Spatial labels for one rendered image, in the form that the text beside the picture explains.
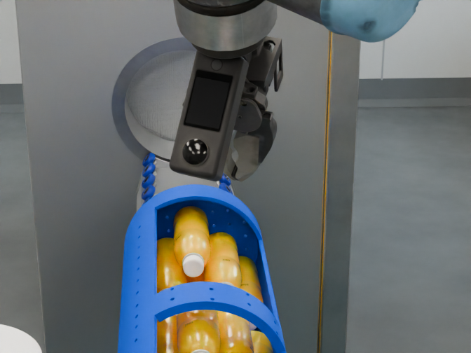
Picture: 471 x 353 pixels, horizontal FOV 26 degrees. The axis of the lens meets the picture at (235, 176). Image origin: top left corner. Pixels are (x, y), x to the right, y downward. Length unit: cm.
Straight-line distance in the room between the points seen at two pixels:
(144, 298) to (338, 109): 69
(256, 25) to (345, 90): 131
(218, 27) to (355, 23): 16
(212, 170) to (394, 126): 504
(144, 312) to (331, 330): 83
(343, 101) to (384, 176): 307
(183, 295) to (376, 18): 98
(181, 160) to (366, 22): 25
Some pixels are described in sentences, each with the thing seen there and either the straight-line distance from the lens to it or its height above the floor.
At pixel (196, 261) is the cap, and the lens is 189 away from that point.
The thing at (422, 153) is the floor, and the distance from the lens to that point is 556.
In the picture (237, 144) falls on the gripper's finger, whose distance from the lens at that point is 101.
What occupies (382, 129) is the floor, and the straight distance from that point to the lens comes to 587.
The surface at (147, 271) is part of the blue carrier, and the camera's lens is 180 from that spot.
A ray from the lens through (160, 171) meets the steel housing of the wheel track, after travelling 290.
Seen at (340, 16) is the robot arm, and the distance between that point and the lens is 76.
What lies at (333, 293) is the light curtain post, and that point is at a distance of 238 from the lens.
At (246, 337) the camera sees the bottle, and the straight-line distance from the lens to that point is 172.
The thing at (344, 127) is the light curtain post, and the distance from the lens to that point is 221.
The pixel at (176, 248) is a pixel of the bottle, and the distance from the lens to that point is 194.
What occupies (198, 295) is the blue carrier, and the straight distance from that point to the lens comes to 166.
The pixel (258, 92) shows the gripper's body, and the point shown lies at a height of 176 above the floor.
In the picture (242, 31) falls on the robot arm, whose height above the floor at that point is 183.
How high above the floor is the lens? 206
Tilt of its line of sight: 23 degrees down
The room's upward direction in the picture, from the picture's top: straight up
